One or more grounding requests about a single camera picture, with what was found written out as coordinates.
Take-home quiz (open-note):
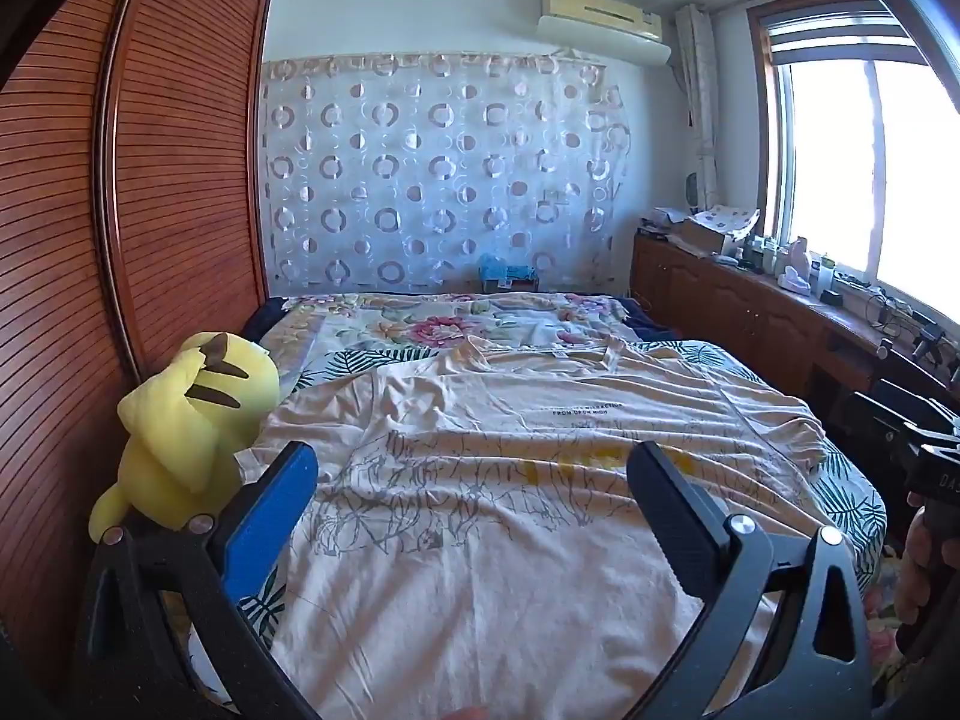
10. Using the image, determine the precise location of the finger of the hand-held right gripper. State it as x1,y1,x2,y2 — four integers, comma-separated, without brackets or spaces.
851,388,950,451

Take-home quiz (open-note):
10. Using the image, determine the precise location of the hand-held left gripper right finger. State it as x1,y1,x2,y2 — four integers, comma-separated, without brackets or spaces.
626,441,875,720

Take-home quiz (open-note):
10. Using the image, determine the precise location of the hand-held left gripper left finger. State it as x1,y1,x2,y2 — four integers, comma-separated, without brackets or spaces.
71,441,320,720

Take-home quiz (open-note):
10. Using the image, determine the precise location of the beige t-shirt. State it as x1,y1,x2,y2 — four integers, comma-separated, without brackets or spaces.
247,336,833,720

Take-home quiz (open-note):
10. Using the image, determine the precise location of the person's right hand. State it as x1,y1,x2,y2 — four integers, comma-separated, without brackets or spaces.
900,493,960,635

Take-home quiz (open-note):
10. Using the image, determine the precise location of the leaf print bed sheet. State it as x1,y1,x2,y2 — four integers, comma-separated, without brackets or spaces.
180,337,890,691

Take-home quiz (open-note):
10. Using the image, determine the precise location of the yellow plush toy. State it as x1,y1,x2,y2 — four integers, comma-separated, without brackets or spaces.
88,330,282,541

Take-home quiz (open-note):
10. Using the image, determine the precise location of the white tissue pack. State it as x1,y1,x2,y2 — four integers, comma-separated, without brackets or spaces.
776,236,815,293

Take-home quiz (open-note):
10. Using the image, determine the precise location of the wooden sideboard cabinet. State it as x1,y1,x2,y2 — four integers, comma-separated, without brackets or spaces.
630,229,960,406

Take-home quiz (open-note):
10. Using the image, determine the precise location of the window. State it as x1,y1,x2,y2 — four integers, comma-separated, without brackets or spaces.
750,0,960,331

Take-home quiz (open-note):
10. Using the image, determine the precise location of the cardboard box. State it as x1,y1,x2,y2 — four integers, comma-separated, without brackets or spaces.
679,206,760,256

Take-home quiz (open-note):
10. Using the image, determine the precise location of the floral blanket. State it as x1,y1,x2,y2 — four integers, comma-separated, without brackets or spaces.
259,292,631,376

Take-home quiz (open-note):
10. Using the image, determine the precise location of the wooden headboard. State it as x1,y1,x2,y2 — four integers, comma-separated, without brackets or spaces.
0,0,275,698

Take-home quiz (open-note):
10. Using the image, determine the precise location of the pale window drape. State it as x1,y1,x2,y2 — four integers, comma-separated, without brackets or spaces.
673,4,722,215

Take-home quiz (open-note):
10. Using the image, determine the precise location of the sheer circle-patterned curtain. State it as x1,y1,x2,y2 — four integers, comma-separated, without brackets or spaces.
259,52,631,297

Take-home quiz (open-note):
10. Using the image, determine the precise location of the white air conditioner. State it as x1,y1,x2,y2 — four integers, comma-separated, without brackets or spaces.
536,0,672,65

